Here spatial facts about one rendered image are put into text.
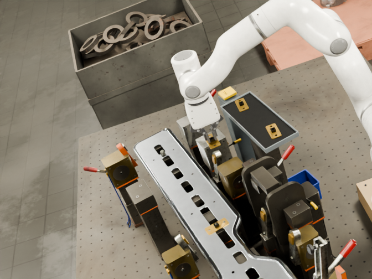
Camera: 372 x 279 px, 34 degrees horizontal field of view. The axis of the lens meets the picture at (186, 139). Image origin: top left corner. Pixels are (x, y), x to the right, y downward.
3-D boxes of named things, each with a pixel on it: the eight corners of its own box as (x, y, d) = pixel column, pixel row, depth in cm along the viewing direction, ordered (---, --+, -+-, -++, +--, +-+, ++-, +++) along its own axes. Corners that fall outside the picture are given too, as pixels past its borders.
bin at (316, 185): (289, 195, 261) (285, 179, 256) (309, 184, 262) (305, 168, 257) (303, 209, 252) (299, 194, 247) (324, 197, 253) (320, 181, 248)
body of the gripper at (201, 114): (207, 84, 204) (216, 112, 210) (179, 96, 203) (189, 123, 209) (214, 94, 198) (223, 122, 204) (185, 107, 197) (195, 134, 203)
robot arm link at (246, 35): (274, 52, 181) (191, 109, 190) (264, 30, 194) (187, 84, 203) (257, 30, 177) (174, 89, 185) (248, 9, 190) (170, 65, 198)
